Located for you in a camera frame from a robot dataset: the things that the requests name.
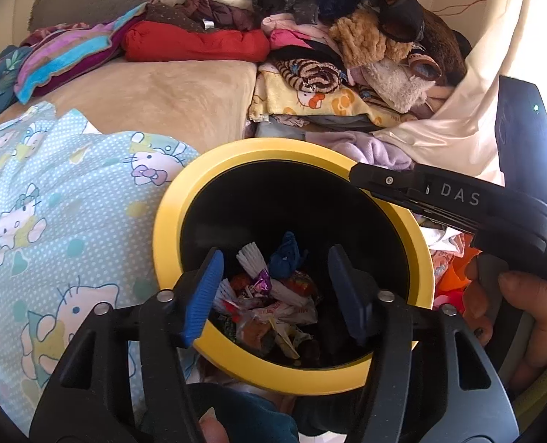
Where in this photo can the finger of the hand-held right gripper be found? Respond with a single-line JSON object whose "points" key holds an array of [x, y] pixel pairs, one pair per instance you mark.
{"points": [[384, 177]]}

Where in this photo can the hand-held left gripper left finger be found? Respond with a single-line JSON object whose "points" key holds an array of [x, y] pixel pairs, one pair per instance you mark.
{"points": [[204, 295]]}

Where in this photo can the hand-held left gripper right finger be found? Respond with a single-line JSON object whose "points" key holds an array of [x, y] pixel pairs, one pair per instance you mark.
{"points": [[347, 295]]}

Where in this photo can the red plastic bag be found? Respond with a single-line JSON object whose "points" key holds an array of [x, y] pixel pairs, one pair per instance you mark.
{"points": [[301, 286]]}

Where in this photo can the purple foil candy wrapper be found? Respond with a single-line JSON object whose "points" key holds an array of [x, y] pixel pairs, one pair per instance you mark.
{"points": [[260, 284]]}

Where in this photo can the white bow shaped foam net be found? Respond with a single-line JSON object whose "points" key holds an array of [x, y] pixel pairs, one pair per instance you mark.
{"points": [[251, 258]]}

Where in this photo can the blue rubber glove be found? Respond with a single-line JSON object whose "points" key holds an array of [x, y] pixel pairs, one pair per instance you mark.
{"points": [[287, 258]]}

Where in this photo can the white paper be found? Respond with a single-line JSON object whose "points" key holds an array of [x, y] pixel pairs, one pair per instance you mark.
{"points": [[278, 316]]}

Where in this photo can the yellow rimmed black bin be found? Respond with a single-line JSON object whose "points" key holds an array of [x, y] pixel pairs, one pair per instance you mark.
{"points": [[301, 147]]}

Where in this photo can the person's left hand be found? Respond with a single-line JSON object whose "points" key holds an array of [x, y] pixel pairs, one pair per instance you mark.
{"points": [[214, 427]]}

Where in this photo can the lilac fleece cloth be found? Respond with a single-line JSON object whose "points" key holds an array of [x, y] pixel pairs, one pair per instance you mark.
{"points": [[370, 150]]}

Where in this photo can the grey folded cloth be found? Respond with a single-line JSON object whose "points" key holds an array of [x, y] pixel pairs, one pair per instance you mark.
{"points": [[328, 123]]}

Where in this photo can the orange floral cloth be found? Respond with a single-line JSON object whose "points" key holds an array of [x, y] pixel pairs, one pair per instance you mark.
{"points": [[453, 281]]}

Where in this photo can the white fleece cloth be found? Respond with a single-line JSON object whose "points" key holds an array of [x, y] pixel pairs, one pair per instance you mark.
{"points": [[393, 85]]}

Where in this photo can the cream satin curtain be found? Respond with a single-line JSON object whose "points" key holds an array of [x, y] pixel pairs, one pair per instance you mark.
{"points": [[467, 115]]}

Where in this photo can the yellow cartoon blanket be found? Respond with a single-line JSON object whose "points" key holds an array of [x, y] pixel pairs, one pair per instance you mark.
{"points": [[301, 101]]}

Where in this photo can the tiger striped cloth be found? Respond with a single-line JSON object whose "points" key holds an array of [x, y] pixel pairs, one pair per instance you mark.
{"points": [[315, 76]]}

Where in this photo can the teal clothing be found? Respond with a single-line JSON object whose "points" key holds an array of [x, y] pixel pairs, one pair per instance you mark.
{"points": [[245, 415]]}

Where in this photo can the tan fuzzy cloth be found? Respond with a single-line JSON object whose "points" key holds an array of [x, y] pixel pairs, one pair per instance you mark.
{"points": [[365, 37]]}

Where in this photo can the brown plush cloth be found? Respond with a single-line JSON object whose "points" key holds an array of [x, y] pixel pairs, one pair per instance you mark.
{"points": [[444, 46]]}

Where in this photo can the cat print light blue blanket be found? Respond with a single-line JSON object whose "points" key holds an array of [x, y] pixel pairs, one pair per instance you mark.
{"points": [[47, 240]]}

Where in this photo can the pink cloth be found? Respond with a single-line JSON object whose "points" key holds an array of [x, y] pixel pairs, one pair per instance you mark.
{"points": [[292, 37]]}

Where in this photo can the black fleece cloth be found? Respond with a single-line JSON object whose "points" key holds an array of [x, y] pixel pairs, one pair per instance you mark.
{"points": [[393, 4]]}

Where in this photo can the beige bed sheet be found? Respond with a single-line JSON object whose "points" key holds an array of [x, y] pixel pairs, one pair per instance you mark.
{"points": [[153, 101]]}

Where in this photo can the grey speckled cloth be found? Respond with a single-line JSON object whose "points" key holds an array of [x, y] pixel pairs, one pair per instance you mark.
{"points": [[287, 0]]}

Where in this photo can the red folded cloth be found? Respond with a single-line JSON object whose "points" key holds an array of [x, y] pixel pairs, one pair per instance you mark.
{"points": [[195, 46]]}

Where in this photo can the brown dotted cloth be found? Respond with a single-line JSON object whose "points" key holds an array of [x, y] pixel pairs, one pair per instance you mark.
{"points": [[185, 14]]}

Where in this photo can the purple striped blanket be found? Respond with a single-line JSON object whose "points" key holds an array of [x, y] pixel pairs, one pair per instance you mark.
{"points": [[70, 55]]}

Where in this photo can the blue leaf print quilt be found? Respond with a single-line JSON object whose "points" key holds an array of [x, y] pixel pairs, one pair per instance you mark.
{"points": [[1, 83]]}

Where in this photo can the maroon blanket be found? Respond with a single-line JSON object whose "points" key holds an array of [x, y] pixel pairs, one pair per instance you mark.
{"points": [[51, 34]]}

